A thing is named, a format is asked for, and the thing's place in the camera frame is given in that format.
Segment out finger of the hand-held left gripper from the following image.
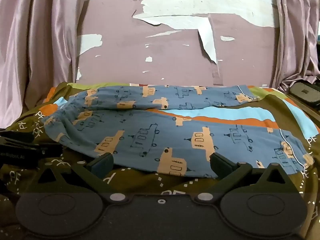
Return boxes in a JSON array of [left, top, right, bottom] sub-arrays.
[[37, 144, 63, 158]]

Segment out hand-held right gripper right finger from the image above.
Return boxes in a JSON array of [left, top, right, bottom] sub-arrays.
[[194, 152, 293, 204]]

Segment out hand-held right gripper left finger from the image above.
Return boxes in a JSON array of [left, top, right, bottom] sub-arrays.
[[37, 152, 129, 204]]

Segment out blue printed pants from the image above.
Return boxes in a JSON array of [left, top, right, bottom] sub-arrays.
[[41, 85, 314, 179]]

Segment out colourful printed bed sheet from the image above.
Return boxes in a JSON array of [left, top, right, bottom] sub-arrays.
[[0, 81, 320, 240]]

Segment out pink curtain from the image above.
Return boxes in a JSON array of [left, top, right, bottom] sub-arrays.
[[271, 0, 320, 93], [0, 0, 91, 131]]

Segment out dark bag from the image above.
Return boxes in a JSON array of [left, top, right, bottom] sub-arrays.
[[287, 79, 320, 108]]

